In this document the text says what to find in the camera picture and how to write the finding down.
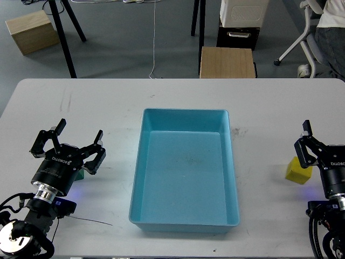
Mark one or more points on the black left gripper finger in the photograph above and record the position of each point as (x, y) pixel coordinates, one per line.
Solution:
(90, 157)
(37, 150)

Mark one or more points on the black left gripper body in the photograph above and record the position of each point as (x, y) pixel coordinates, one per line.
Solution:
(59, 170)

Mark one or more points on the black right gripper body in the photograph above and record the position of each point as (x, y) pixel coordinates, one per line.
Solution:
(331, 165)

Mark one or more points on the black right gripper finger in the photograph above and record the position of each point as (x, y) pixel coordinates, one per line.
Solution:
(308, 148)

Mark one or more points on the green block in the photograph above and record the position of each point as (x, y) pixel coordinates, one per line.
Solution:
(80, 175)

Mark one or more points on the yellow block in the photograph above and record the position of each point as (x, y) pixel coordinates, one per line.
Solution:
(296, 173)

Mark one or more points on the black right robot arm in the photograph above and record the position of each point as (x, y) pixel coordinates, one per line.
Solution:
(326, 218)

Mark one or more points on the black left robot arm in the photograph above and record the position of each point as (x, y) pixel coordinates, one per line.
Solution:
(28, 238)

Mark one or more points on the light wooden box left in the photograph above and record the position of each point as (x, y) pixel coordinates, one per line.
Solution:
(32, 32)

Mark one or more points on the white appliance box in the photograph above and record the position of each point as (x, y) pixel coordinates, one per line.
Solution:
(243, 14)

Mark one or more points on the blue plastic bin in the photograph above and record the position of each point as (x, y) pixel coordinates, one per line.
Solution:
(184, 178)

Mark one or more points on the white office chair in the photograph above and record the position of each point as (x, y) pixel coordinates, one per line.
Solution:
(312, 10)

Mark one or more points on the seated person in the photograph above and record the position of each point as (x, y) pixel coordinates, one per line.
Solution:
(329, 36)

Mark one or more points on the wooden stool centre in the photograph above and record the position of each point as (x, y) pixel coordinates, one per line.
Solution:
(225, 62)

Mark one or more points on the black drawer cabinet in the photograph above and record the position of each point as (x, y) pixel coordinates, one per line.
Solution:
(236, 37)

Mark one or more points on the black table legs centre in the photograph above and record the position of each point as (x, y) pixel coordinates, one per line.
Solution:
(199, 14)

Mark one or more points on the black cable tie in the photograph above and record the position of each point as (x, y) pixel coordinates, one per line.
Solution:
(90, 220)

